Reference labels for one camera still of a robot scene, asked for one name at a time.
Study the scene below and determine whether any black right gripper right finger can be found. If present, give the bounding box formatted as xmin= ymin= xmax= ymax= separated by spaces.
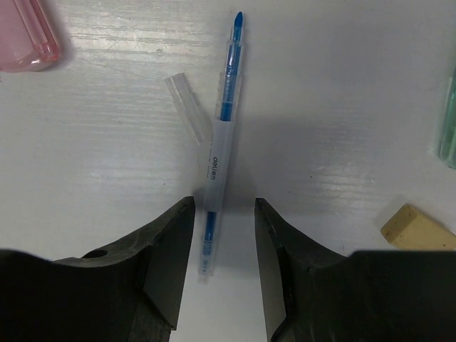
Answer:
xmin=254 ymin=198 xmax=455 ymax=341

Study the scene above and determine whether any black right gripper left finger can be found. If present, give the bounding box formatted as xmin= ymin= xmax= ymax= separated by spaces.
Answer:
xmin=1 ymin=196 xmax=195 ymax=341

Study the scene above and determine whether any clear pen cap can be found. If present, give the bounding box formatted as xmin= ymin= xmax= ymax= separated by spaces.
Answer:
xmin=165 ymin=73 xmax=212 ymax=145

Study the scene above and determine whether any blue pen clear barrel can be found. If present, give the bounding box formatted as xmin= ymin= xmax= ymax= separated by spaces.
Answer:
xmin=199 ymin=11 xmax=244 ymax=284

